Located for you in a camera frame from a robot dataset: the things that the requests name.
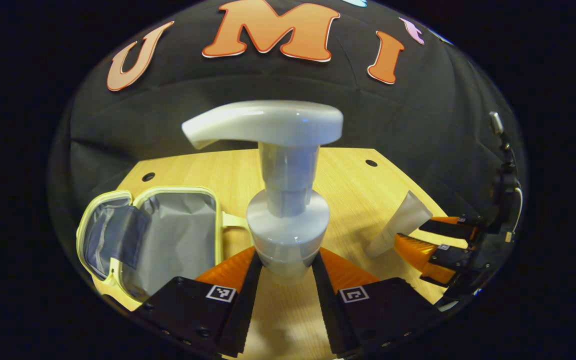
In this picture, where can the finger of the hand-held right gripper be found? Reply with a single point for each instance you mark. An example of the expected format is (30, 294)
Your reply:
(448, 257)
(450, 229)

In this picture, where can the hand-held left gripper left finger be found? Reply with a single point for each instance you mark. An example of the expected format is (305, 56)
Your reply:
(245, 310)

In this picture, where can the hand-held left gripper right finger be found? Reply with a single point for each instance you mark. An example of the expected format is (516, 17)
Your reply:
(328, 310)

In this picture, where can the white skin care tube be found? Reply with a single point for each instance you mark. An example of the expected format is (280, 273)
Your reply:
(400, 225)

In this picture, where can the white pump bottle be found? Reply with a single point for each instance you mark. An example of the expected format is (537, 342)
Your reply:
(288, 225)

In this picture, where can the pale yellow suitcase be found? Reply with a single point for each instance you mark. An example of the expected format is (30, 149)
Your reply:
(178, 240)

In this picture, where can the black backdrop cloth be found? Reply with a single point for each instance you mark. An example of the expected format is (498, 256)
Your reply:
(178, 100)

